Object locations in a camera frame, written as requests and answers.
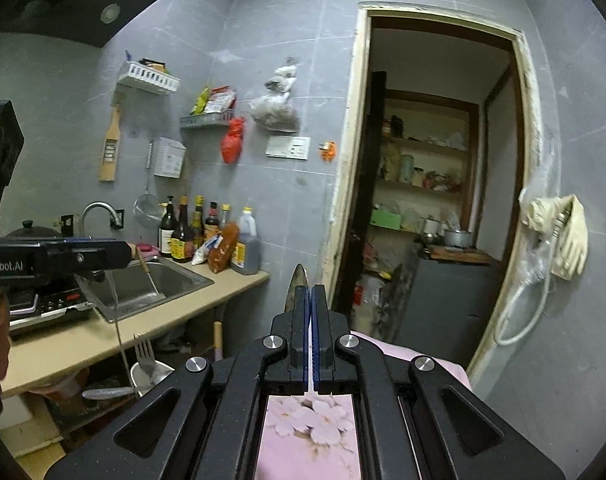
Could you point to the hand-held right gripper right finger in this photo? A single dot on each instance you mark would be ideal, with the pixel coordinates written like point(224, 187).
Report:
point(323, 340)

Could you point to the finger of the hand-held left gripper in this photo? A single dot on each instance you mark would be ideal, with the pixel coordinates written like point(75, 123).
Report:
point(103, 255)

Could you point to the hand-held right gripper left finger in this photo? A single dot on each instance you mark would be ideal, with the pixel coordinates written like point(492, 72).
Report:
point(298, 340)

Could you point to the short metal spoon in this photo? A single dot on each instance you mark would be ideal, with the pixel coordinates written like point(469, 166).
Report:
point(299, 285)

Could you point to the metal fork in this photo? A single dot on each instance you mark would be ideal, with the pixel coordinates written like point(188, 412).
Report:
point(144, 355)

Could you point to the white plastic utensil holder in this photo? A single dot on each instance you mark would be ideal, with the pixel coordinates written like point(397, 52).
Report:
point(158, 375)

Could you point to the pink sponge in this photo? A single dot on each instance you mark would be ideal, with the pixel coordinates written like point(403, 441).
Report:
point(148, 249)

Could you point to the metal faucet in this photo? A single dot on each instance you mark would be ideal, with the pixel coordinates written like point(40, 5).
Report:
point(95, 206)

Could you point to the steel sink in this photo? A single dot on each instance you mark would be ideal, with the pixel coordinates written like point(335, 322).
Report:
point(148, 280)

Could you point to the white plastic bag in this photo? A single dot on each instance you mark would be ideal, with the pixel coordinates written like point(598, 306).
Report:
point(378, 305)

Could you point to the metal strainer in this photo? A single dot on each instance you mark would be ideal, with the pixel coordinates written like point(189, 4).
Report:
point(148, 207)

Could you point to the black induction cooker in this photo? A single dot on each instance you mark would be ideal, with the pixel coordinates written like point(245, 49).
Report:
point(53, 305)

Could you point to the black wok with lid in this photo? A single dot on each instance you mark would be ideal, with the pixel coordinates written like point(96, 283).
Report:
point(33, 232)

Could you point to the pink floral tablecloth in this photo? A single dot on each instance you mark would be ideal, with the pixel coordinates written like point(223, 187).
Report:
point(308, 440)

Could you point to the white blue packet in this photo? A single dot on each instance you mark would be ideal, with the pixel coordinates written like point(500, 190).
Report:
point(205, 252)

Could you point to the large oil jug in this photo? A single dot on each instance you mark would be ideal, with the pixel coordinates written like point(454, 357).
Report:
point(248, 250)

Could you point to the wooden grater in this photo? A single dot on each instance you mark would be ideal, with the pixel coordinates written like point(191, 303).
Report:
point(114, 130)

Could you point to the orange seasoning packet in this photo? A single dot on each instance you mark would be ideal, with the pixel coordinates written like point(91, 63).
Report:
point(223, 250)

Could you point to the yellow capped bottle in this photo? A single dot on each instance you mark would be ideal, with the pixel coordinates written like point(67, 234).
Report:
point(225, 212)

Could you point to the grey cabinet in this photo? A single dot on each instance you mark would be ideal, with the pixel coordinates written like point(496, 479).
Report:
point(453, 305)

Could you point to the green box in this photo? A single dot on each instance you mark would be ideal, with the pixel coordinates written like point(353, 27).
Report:
point(387, 220)

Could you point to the small metal pot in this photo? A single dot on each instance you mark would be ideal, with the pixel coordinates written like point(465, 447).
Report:
point(430, 227)

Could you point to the dark wooden door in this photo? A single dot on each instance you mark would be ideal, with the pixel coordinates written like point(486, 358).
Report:
point(373, 185)

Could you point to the wooden cutting board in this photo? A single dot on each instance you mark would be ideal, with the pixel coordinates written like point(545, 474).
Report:
point(463, 255)

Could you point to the large metal pot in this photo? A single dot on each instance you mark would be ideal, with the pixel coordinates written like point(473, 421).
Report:
point(458, 239)

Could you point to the black range hood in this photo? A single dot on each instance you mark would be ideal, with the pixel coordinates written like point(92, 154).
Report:
point(58, 0)

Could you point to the red plastic bag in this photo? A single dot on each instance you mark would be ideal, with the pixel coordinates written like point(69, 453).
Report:
point(233, 142)

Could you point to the small flat packet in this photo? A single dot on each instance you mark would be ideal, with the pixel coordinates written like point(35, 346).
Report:
point(155, 65)

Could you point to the yellow snack packet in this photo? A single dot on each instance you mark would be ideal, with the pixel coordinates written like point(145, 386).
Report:
point(200, 102)

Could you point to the green jar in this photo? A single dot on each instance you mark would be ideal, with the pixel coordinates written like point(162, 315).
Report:
point(406, 169)

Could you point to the red snack packet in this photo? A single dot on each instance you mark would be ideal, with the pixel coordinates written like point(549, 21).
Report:
point(219, 101)

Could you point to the clear bag of dried goods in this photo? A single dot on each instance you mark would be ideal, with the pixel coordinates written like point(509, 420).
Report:
point(275, 112)

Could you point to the wooden shelf unit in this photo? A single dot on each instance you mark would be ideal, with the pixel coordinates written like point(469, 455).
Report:
point(433, 144)

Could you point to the clear plastic bag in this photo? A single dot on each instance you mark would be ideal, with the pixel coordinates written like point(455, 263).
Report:
point(538, 260)

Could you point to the crumpled cream rubber glove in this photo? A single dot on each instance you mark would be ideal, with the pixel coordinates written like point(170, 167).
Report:
point(540, 210)

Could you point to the hanging cream rubber glove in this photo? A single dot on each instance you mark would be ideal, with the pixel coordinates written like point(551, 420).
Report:
point(573, 245)

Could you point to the black wall socket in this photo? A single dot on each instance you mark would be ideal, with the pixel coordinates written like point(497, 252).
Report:
point(68, 222)
point(118, 217)

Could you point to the white wall box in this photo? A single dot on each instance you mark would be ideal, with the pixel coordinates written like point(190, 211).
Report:
point(169, 157)

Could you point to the white wall shelf basket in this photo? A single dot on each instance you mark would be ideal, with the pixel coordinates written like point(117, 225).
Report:
point(148, 80)

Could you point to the grey wall shelf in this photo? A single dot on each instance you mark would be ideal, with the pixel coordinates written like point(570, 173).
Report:
point(205, 121)

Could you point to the cream door frame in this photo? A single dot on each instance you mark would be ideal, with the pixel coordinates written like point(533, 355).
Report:
point(350, 160)

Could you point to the white wall socket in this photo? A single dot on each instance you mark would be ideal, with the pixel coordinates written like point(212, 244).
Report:
point(288, 147)

